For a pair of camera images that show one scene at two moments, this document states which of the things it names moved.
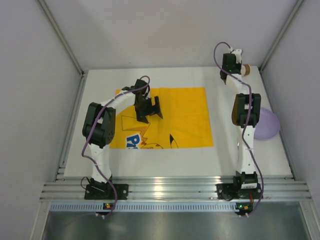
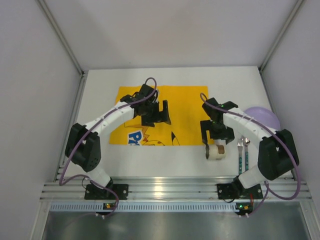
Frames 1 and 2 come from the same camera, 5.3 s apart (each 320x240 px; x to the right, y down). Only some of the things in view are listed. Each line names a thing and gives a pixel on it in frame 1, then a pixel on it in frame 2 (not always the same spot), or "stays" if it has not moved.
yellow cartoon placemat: (185, 122) stays
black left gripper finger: (156, 109) -> (163, 116)
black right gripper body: (223, 75) -> (216, 135)
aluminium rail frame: (177, 194) stays
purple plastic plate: (268, 125) stays
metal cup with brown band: (245, 69) -> (217, 151)
